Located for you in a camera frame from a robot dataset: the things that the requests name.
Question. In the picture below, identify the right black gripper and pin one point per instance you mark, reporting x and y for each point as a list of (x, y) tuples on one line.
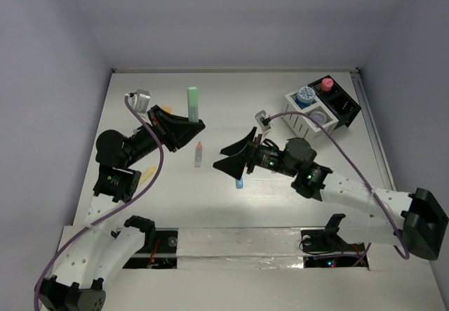
[(234, 165)]

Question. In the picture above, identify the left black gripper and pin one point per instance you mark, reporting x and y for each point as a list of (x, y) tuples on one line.
[(179, 130)]

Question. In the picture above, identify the green highlighter pen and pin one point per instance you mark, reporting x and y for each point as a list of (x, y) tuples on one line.
[(193, 104)]

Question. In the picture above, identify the clear round jar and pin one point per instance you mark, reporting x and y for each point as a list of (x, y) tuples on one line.
[(319, 117)]

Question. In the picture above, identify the pink capped tube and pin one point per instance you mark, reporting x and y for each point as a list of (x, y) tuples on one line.
[(326, 85)]

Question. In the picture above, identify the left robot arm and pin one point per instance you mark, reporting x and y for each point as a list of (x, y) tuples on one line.
[(92, 258)]

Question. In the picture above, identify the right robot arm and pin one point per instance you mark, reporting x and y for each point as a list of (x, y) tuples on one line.
[(415, 221)]

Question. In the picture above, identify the blue eraser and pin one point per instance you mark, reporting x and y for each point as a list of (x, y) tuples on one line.
[(239, 184)]

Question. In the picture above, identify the orange tip white pen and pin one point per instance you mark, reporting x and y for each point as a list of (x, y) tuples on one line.
[(198, 155)]

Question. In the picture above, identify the yellow highlighter pen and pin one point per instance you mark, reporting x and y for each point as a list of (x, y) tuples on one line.
[(146, 175)]

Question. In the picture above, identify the white slotted container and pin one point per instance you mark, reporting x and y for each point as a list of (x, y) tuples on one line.
[(302, 125)]

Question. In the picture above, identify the black container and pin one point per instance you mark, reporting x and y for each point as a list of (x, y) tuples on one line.
[(337, 100)]

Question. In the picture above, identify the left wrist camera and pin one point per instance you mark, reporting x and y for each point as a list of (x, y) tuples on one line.
[(140, 100)]

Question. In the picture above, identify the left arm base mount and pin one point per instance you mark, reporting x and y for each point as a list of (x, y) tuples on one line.
[(161, 255)]

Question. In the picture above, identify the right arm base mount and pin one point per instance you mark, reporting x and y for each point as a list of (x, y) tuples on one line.
[(324, 248)]

